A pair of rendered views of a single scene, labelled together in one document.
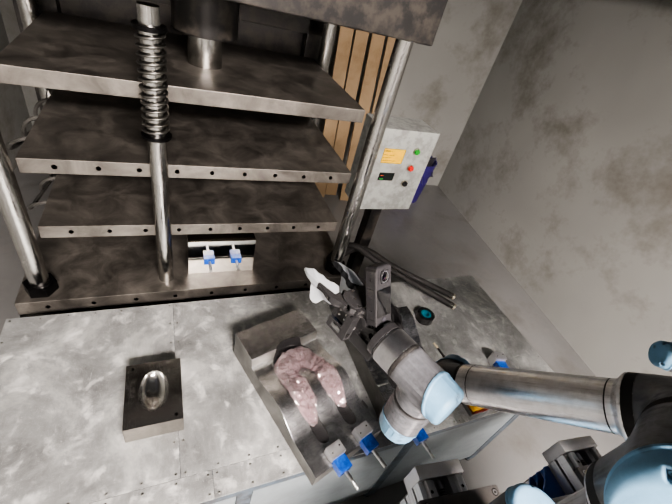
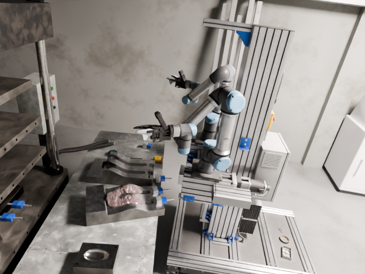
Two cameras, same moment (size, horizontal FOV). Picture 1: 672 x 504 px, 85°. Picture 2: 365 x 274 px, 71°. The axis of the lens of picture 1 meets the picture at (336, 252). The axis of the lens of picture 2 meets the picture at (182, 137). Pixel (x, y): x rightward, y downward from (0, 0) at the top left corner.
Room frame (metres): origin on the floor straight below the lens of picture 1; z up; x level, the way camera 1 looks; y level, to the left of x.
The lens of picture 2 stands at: (-0.21, 1.04, 2.09)
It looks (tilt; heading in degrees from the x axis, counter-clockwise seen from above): 27 degrees down; 296
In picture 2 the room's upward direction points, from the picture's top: 8 degrees clockwise
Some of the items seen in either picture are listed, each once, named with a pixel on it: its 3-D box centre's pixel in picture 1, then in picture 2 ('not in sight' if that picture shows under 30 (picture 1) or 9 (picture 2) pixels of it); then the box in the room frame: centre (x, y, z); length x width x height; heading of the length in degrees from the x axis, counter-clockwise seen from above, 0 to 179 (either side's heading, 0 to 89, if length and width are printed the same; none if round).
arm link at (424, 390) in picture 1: (425, 385); (186, 130); (0.39, -0.21, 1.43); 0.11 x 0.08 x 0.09; 50
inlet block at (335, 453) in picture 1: (343, 467); (164, 200); (0.48, -0.20, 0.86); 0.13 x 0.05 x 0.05; 48
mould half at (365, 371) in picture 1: (387, 344); (122, 168); (0.95, -0.29, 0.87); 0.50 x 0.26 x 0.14; 31
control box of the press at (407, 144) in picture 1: (358, 251); (47, 160); (1.66, -0.12, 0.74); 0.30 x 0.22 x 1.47; 121
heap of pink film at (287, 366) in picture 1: (309, 376); (125, 195); (0.70, -0.04, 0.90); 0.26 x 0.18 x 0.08; 48
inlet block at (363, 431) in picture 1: (371, 447); (161, 190); (0.56, -0.27, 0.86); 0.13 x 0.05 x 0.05; 48
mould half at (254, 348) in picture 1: (304, 384); (125, 200); (0.69, -0.03, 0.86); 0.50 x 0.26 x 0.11; 48
